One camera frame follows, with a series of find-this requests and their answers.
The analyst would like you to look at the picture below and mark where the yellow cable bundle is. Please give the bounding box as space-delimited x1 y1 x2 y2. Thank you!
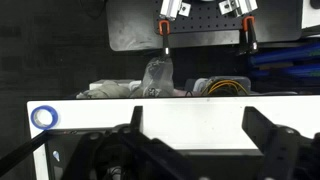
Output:
201 79 249 97

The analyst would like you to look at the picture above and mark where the grey crumpled cloth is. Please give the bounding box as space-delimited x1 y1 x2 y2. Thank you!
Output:
75 79 132 100

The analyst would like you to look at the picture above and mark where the grey metal base plate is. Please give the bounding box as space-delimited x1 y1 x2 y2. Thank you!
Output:
106 0 303 52

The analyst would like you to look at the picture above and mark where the black wire rack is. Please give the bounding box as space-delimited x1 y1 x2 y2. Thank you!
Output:
0 126 264 180

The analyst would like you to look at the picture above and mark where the clear plastic bag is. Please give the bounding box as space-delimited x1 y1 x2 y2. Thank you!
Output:
141 56 176 98

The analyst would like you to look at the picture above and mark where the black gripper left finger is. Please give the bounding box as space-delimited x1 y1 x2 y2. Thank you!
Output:
61 105 209 180

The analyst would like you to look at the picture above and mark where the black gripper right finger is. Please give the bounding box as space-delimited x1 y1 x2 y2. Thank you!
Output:
242 106 320 180

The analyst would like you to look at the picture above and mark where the blue tape roll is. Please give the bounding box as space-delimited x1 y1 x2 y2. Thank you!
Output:
30 105 60 131

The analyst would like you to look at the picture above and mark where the black perforated breadboard plate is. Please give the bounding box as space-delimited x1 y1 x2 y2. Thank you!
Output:
153 0 256 34

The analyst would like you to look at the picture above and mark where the clear plastic storage bin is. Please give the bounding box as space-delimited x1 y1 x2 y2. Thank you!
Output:
184 75 253 98

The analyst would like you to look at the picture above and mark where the blue storage bin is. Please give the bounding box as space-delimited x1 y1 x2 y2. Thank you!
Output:
249 42 320 66
259 63 320 79

